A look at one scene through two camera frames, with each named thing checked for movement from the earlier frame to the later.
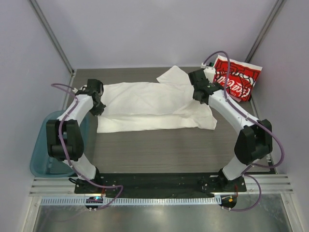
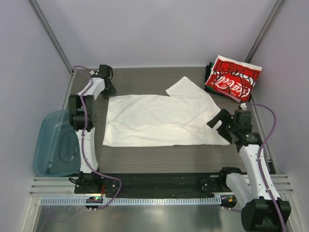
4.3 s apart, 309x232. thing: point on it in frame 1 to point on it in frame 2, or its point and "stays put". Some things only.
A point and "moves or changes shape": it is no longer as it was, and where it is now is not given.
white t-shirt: x=167 y=102 moves or changes shape
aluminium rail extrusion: x=58 y=186 stays put
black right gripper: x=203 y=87 to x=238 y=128
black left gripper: x=99 y=110 to x=112 y=91
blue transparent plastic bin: x=41 y=164 stays put
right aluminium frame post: x=273 y=14 stays put
